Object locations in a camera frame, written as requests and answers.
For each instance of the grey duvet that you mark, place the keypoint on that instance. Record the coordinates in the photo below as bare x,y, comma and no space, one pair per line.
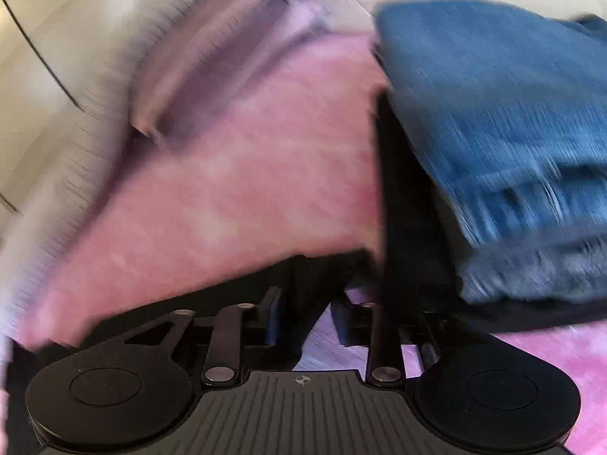
104,104

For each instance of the cream wardrobe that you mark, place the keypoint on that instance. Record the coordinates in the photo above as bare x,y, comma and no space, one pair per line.
38,23

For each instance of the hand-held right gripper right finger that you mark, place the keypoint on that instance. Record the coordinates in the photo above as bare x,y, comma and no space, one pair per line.
341,322

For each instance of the pink mottled blanket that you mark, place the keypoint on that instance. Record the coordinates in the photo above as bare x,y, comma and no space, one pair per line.
237,175

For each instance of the mauve folded cloth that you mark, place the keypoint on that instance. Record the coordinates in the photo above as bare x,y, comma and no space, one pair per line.
213,47

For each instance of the black garment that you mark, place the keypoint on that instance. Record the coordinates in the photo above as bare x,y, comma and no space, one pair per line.
408,227
303,279

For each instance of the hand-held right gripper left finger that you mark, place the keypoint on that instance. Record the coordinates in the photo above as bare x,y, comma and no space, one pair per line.
275,315

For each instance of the folded blue jeans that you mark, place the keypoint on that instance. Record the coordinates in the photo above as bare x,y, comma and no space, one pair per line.
498,118

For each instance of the folded black garment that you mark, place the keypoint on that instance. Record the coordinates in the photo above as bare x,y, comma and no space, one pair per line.
408,227

